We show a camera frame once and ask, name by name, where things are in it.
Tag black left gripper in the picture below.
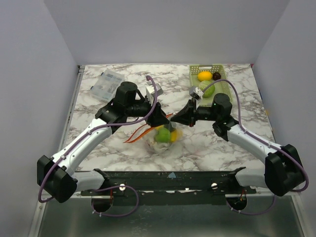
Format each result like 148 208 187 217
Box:
126 94 170 127

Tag small bright green vegetable toy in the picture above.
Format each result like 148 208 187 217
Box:
155 128 171 143

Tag clear zip bag orange zipper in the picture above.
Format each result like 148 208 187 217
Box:
124 114 183 154

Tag yellow banana toy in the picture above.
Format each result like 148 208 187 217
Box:
170 131 178 143

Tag grey oyster mushroom toy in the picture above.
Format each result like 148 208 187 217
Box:
145 138 172 154

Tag green cabbage toy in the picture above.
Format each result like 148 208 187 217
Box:
198 80 215 98

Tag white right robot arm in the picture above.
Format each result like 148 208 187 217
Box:
181 92 309 197

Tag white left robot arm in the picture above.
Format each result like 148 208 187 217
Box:
37 77 169 203

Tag yellow round fruit toy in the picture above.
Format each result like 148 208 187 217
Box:
197 71 212 81

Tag pale green perforated basket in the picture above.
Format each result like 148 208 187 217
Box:
189 64 234 106

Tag dark red plum toy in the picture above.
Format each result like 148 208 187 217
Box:
213 72 221 81

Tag clear plastic organizer box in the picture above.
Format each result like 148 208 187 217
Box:
90 69 125 102

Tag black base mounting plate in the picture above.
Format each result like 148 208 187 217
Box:
80 169 256 206

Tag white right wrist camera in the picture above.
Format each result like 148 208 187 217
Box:
189 86 204 100

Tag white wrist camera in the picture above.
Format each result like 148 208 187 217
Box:
146 84 163 104
189 86 204 100

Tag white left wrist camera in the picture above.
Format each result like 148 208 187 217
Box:
146 84 163 104

